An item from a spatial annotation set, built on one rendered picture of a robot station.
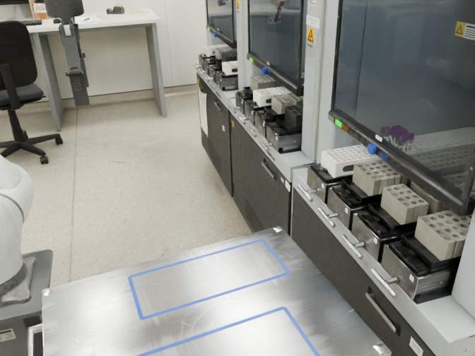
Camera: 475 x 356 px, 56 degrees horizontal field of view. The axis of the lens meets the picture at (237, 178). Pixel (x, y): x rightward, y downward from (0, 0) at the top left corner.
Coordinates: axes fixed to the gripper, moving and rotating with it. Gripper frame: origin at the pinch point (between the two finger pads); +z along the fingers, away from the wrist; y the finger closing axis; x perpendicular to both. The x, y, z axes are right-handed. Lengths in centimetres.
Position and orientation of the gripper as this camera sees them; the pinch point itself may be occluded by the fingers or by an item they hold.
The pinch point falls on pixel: (81, 90)
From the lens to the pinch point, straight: 109.9
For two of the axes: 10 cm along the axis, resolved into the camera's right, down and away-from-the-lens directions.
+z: 0.3, 8.8, 4.8
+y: 2.9, 4.5, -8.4
